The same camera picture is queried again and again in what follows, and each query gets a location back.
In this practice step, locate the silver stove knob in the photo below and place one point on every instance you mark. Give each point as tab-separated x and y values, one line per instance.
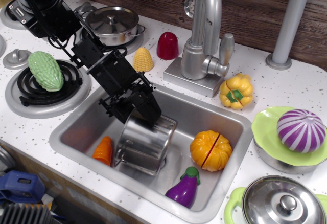
85	9
17	59

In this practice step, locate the light green toy pot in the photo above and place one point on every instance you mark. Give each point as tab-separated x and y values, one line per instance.
236	197

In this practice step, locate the steel pot lid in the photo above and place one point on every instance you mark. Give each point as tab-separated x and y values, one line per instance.
278	199

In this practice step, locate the light green toy plate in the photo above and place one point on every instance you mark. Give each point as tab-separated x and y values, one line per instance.
265	134

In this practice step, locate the purple toy eggplant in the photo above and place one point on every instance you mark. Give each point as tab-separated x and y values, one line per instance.
185	191

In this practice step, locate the green toy bitter melon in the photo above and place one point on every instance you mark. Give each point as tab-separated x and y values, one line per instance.
46	71

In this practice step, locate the purple striped toy onion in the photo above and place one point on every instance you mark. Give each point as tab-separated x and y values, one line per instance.
301	130

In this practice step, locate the yellow toy corn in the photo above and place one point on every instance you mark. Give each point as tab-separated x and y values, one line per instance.
142	61

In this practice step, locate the stainless steel pot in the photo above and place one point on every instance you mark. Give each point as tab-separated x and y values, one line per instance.
142	146

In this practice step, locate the red toy pepper half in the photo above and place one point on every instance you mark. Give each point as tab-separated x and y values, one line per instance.
167	47

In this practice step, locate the yellow sponge piece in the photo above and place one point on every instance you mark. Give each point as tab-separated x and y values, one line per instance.
49	205

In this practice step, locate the orange toy pumpkin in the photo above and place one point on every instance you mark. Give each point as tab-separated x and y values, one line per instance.
210	150

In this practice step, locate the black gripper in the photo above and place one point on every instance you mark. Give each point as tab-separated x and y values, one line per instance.
126	88

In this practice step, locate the yellow toy bell pepper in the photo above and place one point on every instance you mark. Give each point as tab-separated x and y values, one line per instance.
236	92

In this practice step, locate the stainless steel sink basin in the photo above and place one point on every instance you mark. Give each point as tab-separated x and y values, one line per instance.
79	135

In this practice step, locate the small lidded steel pan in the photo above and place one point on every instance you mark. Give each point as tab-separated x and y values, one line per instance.
114	25

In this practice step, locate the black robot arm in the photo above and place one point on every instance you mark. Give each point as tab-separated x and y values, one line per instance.
55	20

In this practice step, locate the grey vertical pole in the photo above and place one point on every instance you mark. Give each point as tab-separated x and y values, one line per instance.
280	59

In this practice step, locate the silver stove knob front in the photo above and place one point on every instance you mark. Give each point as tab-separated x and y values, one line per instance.
17	59

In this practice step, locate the front black coil burner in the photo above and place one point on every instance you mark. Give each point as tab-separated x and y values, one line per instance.
27	98

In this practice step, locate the orange toy carrot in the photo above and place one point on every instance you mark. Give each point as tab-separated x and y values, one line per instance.
103	152

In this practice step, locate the steel bowl under plate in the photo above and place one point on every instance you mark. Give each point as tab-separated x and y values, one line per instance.
282	166

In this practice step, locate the silver stove knob back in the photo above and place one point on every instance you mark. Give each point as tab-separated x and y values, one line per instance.
85	9

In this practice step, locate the blue clamp tool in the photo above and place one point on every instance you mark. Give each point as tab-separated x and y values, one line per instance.
21	187

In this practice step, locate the silver toy faucet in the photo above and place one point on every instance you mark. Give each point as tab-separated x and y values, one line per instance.
205	59

